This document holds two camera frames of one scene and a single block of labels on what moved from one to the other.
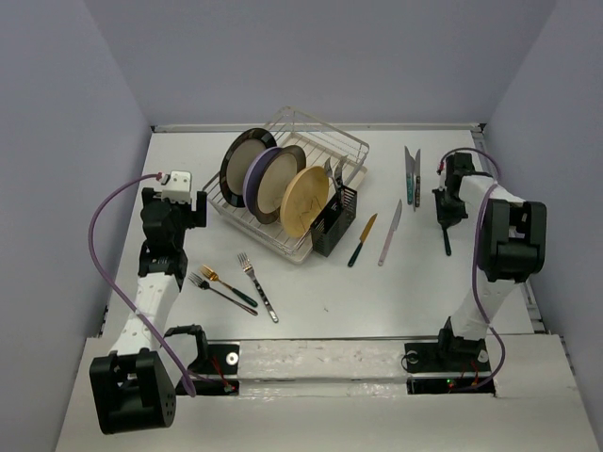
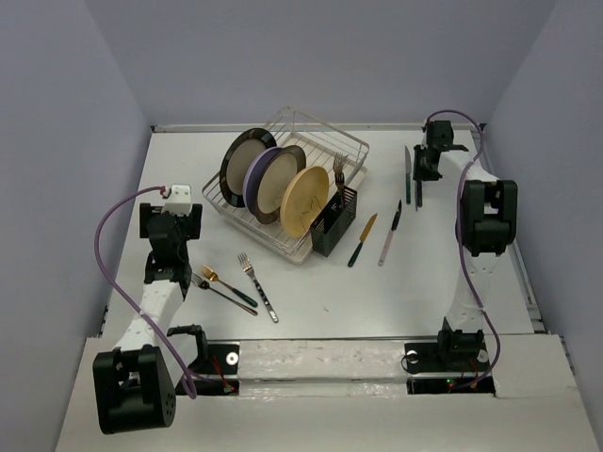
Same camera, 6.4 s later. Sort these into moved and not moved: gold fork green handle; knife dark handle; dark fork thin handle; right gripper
Moved: right gripper
Not moved: dark fork thin handle; gold fork green handle; knife dark handle
